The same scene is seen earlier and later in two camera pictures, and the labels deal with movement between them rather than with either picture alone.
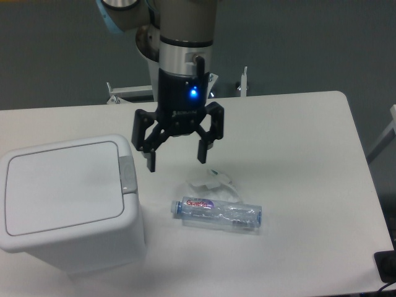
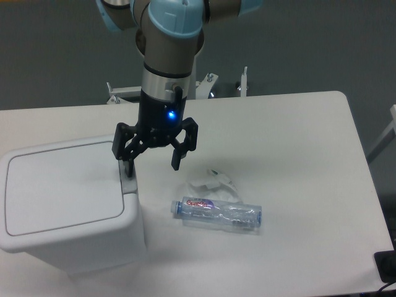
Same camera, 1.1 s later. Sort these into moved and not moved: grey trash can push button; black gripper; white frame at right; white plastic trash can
Moved: black gripper
Not moved: white frame at right; white plastic trash can; grey trash can push button
